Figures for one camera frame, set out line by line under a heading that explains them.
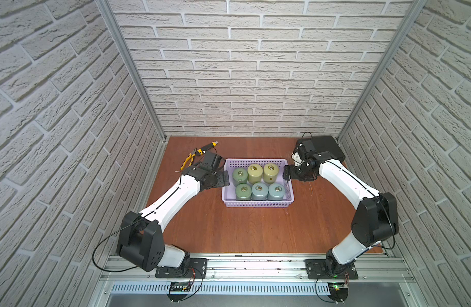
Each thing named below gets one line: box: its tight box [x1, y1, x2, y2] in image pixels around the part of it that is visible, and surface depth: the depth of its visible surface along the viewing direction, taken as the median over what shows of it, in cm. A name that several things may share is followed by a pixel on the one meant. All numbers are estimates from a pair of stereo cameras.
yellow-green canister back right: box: [262, 162, 280, 185], surface depth 96 cm
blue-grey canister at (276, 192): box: [267, 182, 285, 201], surface depth 89 cm
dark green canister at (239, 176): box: [232, 167, 249, 187], surface depth 94 cm
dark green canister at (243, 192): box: [235, 182, 252, 201], surface depth 89 cm
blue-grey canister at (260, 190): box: [251, 182, 269, 201], surface depth 89 cm
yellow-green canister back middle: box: [247, 163, 264, 185], surface depth 96 cm
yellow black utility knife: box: [197, 140, 219, 156], surface depth 116 cm
